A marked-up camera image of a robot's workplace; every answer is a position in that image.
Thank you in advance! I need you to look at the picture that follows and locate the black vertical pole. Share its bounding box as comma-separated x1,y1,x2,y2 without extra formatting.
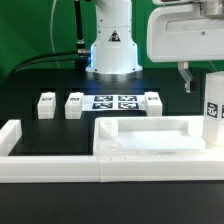
73,0,86,69

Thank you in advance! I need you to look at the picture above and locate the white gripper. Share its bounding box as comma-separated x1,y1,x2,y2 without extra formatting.
147,0,224,93

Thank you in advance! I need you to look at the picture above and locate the fiducial marker sheet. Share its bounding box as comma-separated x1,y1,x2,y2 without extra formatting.
82,95,146,111

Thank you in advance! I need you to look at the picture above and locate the black cable bundle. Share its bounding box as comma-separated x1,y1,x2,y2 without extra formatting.
6,50,92,79

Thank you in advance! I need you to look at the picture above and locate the white desk top panel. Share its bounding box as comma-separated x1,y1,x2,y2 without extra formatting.
93,116,205,156

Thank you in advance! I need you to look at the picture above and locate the white thin cable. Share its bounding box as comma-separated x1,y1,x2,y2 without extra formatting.
49,0,62,69

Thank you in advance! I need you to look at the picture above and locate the white U-shaped fixture frame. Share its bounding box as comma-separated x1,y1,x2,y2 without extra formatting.
0,120,224,183

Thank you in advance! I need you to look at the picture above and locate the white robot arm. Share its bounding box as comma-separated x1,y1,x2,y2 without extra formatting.
86,0,224,92

